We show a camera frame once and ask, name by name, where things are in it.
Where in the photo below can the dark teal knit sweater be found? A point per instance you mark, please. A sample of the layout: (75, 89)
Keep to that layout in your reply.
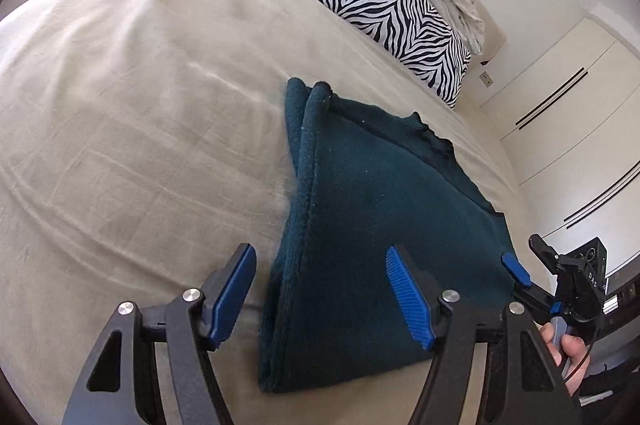
(375, 185)

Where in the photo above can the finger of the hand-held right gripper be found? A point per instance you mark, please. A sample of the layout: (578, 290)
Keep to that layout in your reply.
(516, 267)
(544, 250)

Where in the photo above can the beige bed cover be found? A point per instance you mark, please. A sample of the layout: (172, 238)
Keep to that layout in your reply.
(125, 105)

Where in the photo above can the zebra print pillow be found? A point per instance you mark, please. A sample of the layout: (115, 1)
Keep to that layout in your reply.
(400, 20)

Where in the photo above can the person's right hand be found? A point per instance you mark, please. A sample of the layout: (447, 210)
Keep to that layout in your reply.
(572, 355)

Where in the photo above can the white wardrobe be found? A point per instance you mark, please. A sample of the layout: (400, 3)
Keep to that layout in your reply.
(575, 145)

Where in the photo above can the dark furniture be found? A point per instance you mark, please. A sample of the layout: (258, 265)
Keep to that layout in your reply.
(622, 300)

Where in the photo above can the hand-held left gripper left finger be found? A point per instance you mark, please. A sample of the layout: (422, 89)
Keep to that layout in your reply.
(231, 295)

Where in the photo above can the wall socket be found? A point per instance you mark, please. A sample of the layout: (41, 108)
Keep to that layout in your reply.
(485, 78)

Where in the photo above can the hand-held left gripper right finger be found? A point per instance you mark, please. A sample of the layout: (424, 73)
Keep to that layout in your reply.
(410, 300)

